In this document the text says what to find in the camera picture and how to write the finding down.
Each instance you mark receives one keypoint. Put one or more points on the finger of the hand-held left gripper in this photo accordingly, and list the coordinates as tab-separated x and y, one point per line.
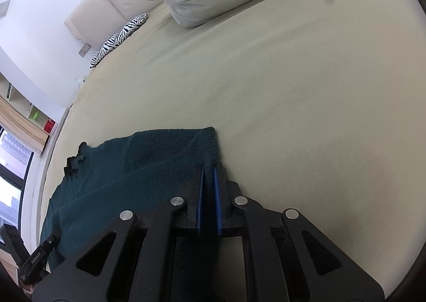
51	238

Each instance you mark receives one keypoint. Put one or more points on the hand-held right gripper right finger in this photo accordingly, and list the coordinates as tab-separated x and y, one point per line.
218	203

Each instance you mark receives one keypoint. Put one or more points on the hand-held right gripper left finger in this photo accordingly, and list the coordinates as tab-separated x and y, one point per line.
199	203

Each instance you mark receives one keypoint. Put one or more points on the dark green knit garment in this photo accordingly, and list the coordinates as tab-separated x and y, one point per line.
133	172

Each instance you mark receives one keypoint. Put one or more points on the white window ledge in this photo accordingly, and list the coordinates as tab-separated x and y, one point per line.
40	172

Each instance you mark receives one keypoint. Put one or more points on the window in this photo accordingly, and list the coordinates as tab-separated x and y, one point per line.
10	172

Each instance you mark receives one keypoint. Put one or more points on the red box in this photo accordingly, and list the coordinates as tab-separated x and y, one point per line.
50	125

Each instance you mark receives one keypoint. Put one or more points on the beige curtain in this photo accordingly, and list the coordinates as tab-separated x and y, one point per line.
23	125

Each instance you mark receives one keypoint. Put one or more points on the green box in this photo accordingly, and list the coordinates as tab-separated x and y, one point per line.
34	115

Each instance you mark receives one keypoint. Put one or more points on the bed with beige sheet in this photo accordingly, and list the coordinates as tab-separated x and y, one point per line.
283	89

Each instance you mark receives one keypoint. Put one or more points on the white shelf unit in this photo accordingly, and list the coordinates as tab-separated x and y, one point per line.
20	102

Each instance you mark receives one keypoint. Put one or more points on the small white bedside item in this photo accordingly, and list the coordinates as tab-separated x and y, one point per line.
81	80

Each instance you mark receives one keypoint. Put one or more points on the zebra print pillow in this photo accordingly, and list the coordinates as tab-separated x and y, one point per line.
116	39

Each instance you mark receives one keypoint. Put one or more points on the beige padded headboard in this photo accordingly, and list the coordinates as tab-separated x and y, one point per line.
109	5

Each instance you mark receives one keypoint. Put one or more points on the silver wall switch panel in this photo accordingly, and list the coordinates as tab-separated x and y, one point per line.
85	50

